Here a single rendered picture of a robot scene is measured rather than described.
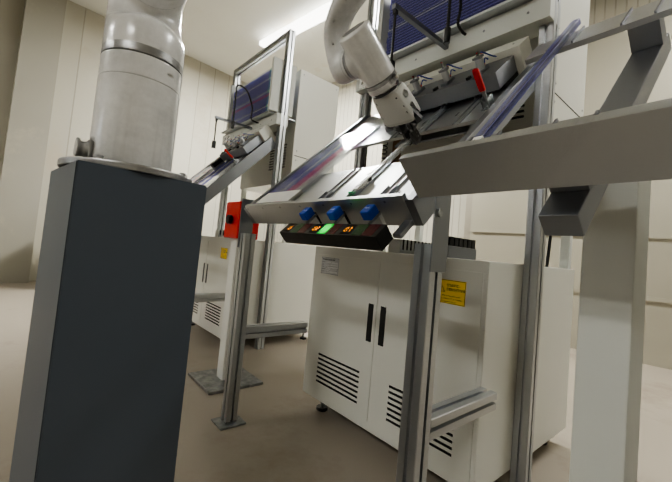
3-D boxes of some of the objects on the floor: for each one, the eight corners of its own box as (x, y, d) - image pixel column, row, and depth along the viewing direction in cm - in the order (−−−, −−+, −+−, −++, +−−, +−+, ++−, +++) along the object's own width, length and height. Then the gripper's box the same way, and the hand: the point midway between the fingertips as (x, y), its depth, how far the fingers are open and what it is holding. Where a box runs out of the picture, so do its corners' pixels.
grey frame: (403, 615, 61) (482, -387, 71) (220, 421, 121) (276, -111, 130) (531, 494, 97) (572, -162, 107) (341, 390, 156) (378, -26, 166)
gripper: (355, 101, 96) (388, 154, 105) (401, 84, 85) (433, 146, 94) (369, 85, 100) (399, 138, 109) (414, 67, 88) (444, 128, 97)
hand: (412, 136), depth 100 cm, fingers closed, pressing on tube
